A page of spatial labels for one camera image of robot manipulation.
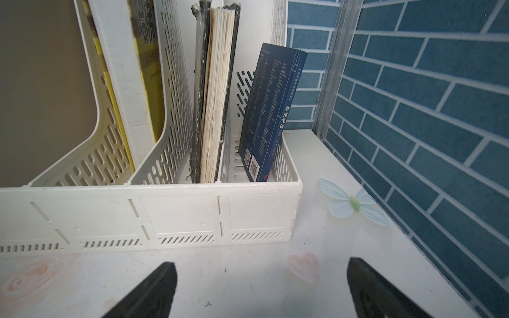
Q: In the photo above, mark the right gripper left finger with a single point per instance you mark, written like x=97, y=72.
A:
x=153, y=297

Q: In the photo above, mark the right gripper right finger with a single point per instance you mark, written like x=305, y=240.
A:
x=374, y=296

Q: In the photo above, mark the white file organizer rack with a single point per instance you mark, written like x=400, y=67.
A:
x=93, y=199

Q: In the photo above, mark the blue book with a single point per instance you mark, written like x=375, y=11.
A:
x=275, y=81

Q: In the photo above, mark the yellow book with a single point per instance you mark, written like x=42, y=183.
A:
x=128, y=38

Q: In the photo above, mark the black book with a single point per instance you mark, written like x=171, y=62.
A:
x=216, y=41

